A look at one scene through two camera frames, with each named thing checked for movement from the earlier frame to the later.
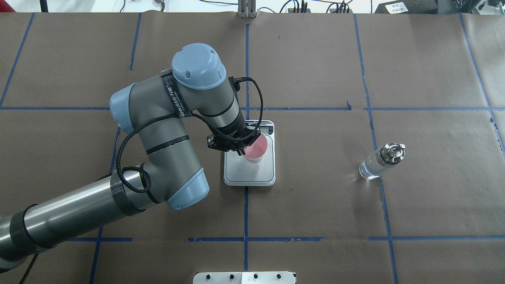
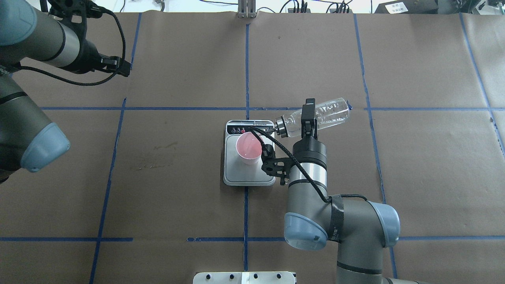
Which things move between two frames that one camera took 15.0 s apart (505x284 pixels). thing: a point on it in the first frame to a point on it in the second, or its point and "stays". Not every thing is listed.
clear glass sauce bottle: (389, 154) to (328, 113)
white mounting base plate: (244, 277) stays
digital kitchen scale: (237, 172) stays
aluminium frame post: (246, 9) stays
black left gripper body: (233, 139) to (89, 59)
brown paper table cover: (437, 216) stays
